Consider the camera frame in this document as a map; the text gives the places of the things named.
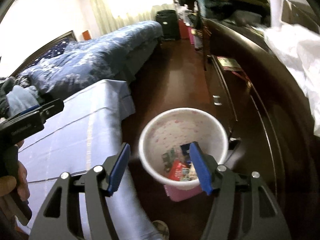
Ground dark blue snack bag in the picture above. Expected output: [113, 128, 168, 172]
[180, 143, 191, 166]

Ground red snack wrapper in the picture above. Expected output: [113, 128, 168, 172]
[168, 159, 189, 181]

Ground white pink trash bin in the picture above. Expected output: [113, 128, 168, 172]
[138, 107, 228, 202]

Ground person's left hand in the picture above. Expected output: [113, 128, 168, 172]
[0, 140, 30, 205]

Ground light blue fleece blanket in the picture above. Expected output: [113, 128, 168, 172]
[7, 85, 39, 117]

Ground blue striped tablecloth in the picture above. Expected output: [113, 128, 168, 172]
[18, 80, 161, 239]

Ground dark grey clothes pile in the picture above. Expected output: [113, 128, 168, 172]
[1, 77, 15, 119]

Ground dark wooden dresser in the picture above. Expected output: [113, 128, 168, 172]
[202, 18, 319, 239]

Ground dark wooden headboard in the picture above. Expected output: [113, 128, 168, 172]
[10, 30, 76, 77]

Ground blue patterned bed duvet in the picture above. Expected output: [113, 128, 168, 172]
[17, 21, 163, 100]

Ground red pink storage boxes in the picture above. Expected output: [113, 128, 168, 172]
[178, 19, 203, 51]

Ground black suitcase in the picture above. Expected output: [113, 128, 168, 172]
[156, 9, 181, 40]

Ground white plastic bag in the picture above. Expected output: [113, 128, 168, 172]
[264, 24, 319, 137]

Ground pale green curtain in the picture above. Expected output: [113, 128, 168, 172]
[88, 0, 175, 35]

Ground white shelf unit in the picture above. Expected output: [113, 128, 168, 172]
[270, 0, 319, 34]

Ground orange box by wall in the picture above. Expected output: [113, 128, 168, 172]
[82, 30, 92, 41]

